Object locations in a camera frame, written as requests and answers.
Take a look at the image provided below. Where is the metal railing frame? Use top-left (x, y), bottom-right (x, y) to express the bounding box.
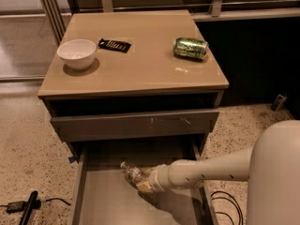
top-left (40, 0), bottom-right (300, 41)

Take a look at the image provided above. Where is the black floor cable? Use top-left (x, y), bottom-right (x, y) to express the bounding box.
top-left (210, 190), bottom-right (245, 225)

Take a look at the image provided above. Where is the black power adapter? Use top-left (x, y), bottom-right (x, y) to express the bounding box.
top-left (7, 201), bottom-right (26, 214)

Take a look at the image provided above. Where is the clear plastic water bottle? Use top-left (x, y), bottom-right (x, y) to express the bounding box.
top-left (120, 162), bottom-right (146, 186)

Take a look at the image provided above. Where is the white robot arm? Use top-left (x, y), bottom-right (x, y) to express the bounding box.
top-left (137, 120), bottom-right (300, 225)

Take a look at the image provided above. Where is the grey top drawer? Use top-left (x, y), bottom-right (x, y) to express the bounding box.
top-left (51, 110), bottom-right (218, 143)

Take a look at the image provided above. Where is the grey drawer cabinet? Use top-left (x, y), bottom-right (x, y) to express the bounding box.
top-left (37, 9), bottom-right (230, 225)

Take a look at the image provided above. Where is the open grey middle drawer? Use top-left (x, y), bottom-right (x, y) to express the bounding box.
top-left (68, 136), bottom-right (218, 225)

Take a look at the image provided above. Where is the blue tape piece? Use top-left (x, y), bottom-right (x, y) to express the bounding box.
top-left (68, 157), bottom-right (76, 163)

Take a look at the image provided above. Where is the small grey floor device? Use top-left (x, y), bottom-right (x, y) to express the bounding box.
top-left (271, 94), bottom-right (287, 112)

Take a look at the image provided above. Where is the black bar on floor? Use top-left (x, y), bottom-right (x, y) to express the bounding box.
top-left (19, 190), bottom-right (41, 225)

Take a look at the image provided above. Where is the white ceramic bowl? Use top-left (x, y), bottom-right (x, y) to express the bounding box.
top-left (56, 39), bottom-right (97, 70)

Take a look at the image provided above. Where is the black snack packet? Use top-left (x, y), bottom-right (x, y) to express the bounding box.
top-left (98, 38), bottom-right (131, 53)

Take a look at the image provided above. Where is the green soda can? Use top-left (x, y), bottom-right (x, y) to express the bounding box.
top-left (173, 37), bottom-right (208, 60)

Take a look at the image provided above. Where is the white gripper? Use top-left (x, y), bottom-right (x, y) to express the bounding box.
top-left (136, 164), bottom-right (169, 195)

